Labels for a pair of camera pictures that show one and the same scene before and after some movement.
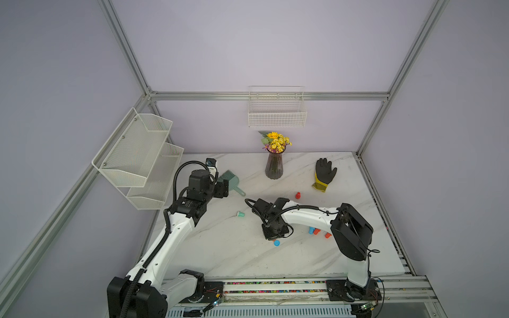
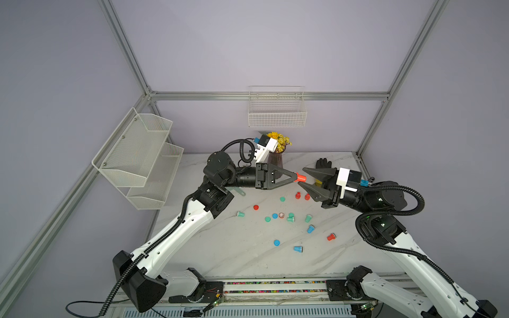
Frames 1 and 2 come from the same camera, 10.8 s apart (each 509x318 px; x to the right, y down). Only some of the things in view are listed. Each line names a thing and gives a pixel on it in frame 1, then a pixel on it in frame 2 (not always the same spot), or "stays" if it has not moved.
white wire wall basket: (277, 106) stays
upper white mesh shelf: (126, 158) stays
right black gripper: (268, 236) to (320, 195)
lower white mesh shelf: (153, 194) stays
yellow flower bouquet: (274, 142) stays
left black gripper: (222, 189) to (264, 177)
